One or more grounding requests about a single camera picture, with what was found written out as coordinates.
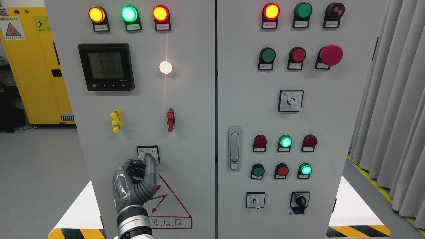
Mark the grey curtain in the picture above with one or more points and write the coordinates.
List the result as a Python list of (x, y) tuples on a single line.
[(389, 136)]

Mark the yellow terminal connector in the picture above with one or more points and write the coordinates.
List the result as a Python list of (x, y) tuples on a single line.
[(117, 120)]

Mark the lit green indicator light top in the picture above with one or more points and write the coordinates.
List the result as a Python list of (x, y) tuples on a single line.
[(131, 18)]

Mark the red-ringed indicator light right door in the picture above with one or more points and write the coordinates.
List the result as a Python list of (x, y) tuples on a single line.
[(270, 14)]

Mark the amber indicator light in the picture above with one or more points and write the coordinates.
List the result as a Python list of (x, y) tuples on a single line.
[(99, 19)]

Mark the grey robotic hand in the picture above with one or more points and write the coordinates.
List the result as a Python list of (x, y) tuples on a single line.
[(135, 182)]

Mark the lit green indicator light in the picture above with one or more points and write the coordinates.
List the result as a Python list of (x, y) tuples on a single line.
[(284, 144), (131, 18)]

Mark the black digital power meter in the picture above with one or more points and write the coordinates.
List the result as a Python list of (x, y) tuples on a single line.
[(107, 66)]

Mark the lit green indicator light middle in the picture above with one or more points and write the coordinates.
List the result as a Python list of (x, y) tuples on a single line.
[(284, 144)]

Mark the lit green push button lower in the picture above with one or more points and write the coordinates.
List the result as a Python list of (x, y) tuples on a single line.
[(304, 171)]

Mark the black key selector switch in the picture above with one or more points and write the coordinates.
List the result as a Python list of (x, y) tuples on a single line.
[(299, 202)]

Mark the red push button lower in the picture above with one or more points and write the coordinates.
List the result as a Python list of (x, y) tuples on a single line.
[(281, 171)]

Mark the red push button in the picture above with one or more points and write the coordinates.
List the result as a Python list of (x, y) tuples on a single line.
[(296, 58), (281, 171)]

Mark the dark red indicator light left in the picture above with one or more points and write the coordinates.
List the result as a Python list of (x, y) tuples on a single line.
[(259, 144)]

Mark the dark red buzzer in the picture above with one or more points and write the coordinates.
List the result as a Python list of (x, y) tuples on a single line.
[(333, 15)]

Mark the white rotary switch door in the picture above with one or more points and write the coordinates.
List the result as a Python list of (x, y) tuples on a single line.
[(153, 150)]

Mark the unlit green indicator light top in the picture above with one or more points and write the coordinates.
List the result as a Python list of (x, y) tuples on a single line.
[(302, 13)]

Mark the red push button upper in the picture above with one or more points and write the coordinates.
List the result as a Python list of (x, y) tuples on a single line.
[(296, 58)]

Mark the dark red indicator light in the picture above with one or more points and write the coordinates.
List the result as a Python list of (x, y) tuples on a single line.
[(309, 143), (259, 144)]

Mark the white rotary switch lower right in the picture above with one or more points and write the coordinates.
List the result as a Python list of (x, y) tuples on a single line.
[(255, 200)]

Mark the grey electrical control cabinet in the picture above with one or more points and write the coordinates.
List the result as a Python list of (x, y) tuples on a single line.
[(215, 83)]

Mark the red terminal connector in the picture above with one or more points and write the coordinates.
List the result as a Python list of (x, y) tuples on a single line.
[(171, 120)]

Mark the red-ringed indicator light left door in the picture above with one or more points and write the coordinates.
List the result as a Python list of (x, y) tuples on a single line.
[(161, 17)]

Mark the red electric hazard warning sticker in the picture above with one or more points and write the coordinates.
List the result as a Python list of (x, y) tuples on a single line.
[(165, 210)]

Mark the red-ringed indicator light door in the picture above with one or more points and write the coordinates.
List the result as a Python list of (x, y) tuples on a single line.
[(270, 14), (161, 17)]

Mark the small clear signal lamp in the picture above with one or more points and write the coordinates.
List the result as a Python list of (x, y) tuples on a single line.
[(165, 67)]

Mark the yellow safety storage cabinet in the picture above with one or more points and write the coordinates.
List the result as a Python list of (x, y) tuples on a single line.
[(29, 44)]

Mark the white rotary switch upper right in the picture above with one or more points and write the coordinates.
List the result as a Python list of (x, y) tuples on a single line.
[(290, 101)]

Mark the white rotary switch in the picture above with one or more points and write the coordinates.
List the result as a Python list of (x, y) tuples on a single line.
[(255, 200), (290, 101)]

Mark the green push button upper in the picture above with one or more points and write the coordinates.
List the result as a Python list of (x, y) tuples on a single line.
[(266, 59)]

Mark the grey cabinet door handle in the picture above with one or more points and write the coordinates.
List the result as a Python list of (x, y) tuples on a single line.
[(234, 133)]

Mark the red mushroom emergency stop button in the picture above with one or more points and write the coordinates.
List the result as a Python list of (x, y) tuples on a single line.
[(328, 56)]

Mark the dark red indicator light right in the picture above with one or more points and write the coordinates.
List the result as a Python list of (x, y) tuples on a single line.
[(309, 143)]

